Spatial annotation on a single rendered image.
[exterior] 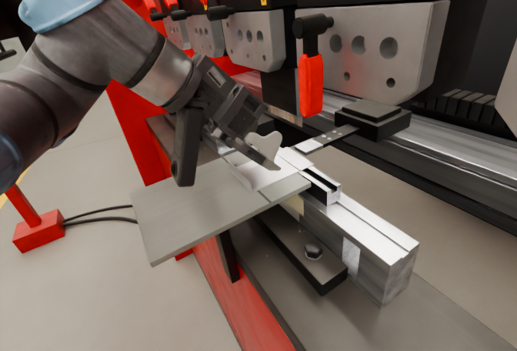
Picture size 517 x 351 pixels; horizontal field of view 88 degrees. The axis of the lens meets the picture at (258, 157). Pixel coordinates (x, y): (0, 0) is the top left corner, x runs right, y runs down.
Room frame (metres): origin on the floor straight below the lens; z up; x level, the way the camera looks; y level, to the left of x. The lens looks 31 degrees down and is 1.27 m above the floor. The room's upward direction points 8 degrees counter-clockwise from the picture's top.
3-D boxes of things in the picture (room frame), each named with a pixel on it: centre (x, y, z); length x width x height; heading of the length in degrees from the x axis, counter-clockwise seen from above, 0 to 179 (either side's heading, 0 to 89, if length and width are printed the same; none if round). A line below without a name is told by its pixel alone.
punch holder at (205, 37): (0.64, 0.05, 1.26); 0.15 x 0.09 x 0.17; 27
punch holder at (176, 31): (0.82, 0.14, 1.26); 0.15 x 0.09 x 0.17; 27
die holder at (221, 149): (0.93, 0.20, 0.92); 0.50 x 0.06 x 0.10; 27
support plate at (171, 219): (0.37, 0.08, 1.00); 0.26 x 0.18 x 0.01; 117
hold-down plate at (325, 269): (0.38, -0.02, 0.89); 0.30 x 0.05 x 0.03; 27
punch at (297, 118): (0.44, -0.05, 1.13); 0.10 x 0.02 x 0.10; 27
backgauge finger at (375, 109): (0.52, -0.20, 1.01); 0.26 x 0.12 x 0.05; 117
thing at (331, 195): (0.42, -0.07, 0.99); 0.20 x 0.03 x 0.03; 27
